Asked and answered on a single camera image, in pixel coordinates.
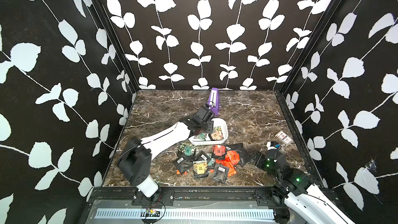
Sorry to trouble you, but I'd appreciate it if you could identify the green label tea bag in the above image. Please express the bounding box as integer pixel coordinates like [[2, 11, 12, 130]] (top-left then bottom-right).
[[195, 133, 208, 141]]

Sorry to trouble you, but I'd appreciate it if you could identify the brown label tea bag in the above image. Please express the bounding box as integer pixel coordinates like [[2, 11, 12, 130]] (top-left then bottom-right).
[[209, 126, 224, 141]]

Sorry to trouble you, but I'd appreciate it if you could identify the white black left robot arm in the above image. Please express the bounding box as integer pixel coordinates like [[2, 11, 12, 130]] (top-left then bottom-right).
[[117, 104, 215, 199]]

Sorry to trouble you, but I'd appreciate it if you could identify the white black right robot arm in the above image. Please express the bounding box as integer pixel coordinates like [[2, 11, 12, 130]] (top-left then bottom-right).
[[250, 148, 354, 224]]

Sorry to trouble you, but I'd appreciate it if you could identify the white plastic storage box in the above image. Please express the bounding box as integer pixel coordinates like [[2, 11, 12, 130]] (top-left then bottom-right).
[[188, 118, 229, 146]]

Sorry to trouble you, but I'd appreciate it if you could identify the black tea bag right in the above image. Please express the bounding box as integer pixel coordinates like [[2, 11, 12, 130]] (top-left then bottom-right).
[[226, 143, 251, 167]]

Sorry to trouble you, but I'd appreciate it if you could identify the red round label tea bag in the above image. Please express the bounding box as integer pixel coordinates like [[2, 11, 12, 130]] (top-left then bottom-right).
[[211, 145, 227, 160]]

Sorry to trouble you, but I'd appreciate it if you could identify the orange tea bag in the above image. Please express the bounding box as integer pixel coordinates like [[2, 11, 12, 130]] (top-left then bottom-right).
[[215, 150, 240, 177]]

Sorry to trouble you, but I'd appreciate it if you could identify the black tea bag back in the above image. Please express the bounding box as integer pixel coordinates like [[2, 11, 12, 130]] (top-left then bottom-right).
[[173, 155, 193, 174]]

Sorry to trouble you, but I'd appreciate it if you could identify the yellow label tea bag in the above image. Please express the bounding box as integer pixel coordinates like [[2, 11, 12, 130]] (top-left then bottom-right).
[[193, 160, 208, 178]]

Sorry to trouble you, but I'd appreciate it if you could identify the black barcode tea bag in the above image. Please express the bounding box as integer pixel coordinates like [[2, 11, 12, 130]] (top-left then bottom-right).
[[212, 163, 229, 184]]

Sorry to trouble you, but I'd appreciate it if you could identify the purple metronome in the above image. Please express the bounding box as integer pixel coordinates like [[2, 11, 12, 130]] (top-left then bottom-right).
[[207, 88, 220, 116]]

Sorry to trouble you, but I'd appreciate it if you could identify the white perforated vent strip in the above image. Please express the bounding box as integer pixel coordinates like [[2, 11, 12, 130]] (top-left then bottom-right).
[[94, 208, 275, 222]]

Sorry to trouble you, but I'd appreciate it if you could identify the black front mounting rail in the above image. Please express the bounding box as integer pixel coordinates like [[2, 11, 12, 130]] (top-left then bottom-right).
[[88, 186, 284, 208]]

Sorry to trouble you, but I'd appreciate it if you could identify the small circuit board with wires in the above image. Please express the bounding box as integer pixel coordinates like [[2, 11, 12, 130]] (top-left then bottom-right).
[[142, 208, 161, 219]]

